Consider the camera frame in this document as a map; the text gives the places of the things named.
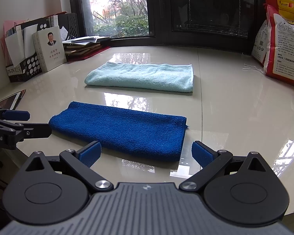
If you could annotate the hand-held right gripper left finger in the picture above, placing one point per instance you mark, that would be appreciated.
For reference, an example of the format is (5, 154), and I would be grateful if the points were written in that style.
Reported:
(89, 153)

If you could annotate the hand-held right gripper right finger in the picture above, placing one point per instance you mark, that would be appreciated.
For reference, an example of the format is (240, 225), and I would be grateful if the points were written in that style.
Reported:
(201, 155)

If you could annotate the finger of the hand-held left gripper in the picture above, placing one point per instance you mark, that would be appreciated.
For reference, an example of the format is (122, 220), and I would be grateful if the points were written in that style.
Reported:
(38, 130)
(16, 115)

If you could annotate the dark blue towel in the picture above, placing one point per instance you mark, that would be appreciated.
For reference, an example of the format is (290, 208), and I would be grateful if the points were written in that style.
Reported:
(120, 129)

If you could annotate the light blue towel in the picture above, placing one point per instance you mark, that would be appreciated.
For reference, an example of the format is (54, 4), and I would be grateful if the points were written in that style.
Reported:
(142, 77)

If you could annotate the tablet with dark case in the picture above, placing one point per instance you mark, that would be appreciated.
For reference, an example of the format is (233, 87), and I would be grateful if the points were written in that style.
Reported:
(7, 101)

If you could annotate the black perforated file holder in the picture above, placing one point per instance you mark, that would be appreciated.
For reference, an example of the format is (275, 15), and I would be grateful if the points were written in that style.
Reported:
(24, 68)

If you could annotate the white paper sheet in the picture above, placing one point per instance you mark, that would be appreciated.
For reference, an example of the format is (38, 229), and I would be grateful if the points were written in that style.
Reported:
(14, 47)
(30, 40)

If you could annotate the white book with portrait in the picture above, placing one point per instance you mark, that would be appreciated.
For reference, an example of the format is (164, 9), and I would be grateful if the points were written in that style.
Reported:
(50, 51)

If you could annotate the pink folder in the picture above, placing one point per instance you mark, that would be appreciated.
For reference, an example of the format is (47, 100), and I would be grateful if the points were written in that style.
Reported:
(5, 41)

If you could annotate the red folder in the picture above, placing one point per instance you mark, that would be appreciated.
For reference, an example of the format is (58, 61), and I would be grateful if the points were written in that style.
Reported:
(88, 55)

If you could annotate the stack of brown envelopes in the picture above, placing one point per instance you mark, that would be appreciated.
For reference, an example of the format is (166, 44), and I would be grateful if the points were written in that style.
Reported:
(80, 49)

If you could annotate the stack of white papers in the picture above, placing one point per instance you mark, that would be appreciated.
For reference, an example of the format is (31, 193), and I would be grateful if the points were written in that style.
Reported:
(84, 40)

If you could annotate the black slotted magazine holder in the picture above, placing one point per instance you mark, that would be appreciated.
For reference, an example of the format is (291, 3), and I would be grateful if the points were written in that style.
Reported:
(68, 23)

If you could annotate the red and white rice bag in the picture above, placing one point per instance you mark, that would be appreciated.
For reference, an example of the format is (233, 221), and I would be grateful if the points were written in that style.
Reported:
(288, 46)

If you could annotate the dark window frame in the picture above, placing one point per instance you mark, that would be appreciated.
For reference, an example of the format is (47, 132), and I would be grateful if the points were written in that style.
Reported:
(159, 17)

